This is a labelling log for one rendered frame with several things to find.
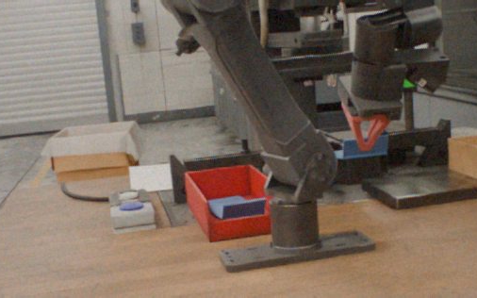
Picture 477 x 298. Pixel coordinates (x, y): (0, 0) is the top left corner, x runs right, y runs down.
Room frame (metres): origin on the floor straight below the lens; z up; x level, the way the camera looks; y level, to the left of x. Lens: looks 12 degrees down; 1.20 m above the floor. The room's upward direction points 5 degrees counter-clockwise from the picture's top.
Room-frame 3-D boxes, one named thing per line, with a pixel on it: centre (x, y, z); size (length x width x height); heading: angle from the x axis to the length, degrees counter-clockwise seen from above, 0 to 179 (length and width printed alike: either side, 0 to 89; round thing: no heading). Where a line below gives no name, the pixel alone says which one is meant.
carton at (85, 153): (4.70, 1.07, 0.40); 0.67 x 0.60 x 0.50; 4
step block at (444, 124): (1.44, -0.34, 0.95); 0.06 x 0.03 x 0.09; 102
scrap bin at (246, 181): (1.15, 0.06, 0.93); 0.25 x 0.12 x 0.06; 12
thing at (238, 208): (1.18, 0.06, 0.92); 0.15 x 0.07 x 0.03; 19
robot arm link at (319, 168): (0.94, -0.04, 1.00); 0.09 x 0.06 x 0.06; 30
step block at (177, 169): (1.30, 0.14, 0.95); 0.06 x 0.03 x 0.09; 102
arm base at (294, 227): (0.93, -0.03, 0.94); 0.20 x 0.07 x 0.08; 102
